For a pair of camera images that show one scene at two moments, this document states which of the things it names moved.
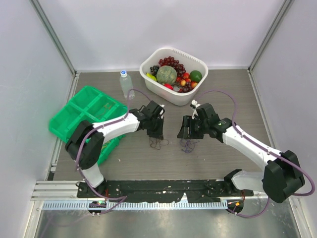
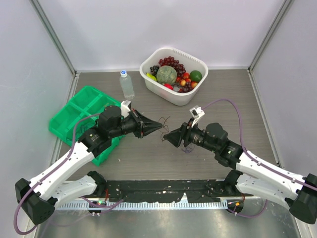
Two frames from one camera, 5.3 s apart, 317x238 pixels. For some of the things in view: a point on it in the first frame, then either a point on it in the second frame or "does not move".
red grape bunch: [170, 61] does not move
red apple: [169, 86] does not move
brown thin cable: [156, 144] to [163, 126]
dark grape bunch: [154, 70] does not move
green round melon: [167, 74] does not move
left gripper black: [158, 134] to [143, 125]
